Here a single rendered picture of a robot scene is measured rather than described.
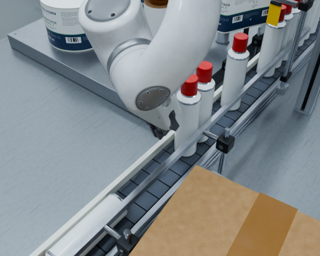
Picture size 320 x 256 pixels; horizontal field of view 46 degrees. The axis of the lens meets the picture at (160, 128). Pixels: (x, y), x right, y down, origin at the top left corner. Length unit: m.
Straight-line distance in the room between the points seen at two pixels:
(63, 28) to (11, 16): 2.42
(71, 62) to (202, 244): 0.84
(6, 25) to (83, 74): 2.38
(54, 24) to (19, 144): 0.40
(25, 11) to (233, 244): 3.33
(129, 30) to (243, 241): 0.29
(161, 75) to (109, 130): 0.57
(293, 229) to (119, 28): 0.32
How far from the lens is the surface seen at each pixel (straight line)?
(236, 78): 0.93
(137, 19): 0.49
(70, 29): 1.20
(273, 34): 1.06
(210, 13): 0.47
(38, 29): 1.40
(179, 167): 0.84
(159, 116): 0.63
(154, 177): 0.72
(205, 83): 0.79
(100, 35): 0.49
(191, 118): 0.78
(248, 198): 0.51
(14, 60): 1.35
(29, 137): 1.04
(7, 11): 3.71
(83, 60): 1.19
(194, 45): 0.45
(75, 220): 0.74
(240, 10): 1.24
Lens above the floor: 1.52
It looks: 43 degrees down
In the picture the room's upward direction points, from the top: straight up
